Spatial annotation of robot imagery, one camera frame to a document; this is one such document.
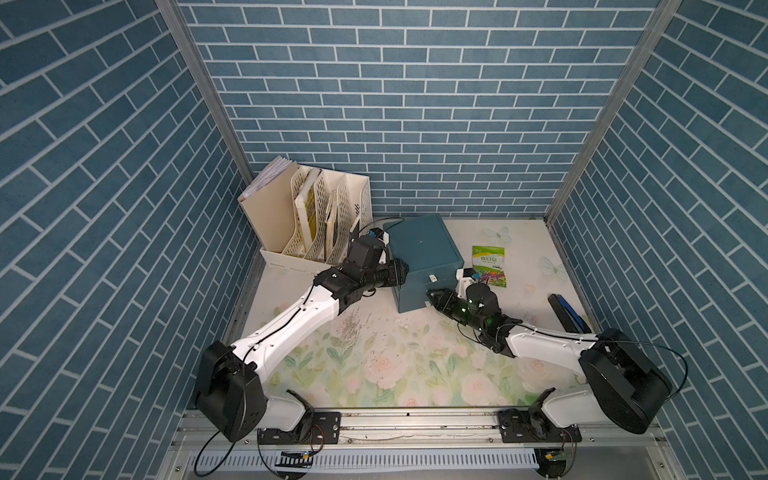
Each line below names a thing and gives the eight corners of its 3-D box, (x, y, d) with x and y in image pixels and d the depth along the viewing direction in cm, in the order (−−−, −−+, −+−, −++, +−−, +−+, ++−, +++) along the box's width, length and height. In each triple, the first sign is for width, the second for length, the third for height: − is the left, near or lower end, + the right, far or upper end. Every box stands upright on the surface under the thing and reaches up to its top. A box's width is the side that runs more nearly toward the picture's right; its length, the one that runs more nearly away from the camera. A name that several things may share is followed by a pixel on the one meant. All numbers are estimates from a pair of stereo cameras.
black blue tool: (568, 336, 92) (573, 332, 90) (546, 299, 101) (550, 294, 98) (584, 333, 93) (590, 328, 91) (561, 296, 102) (565, 291, 99)
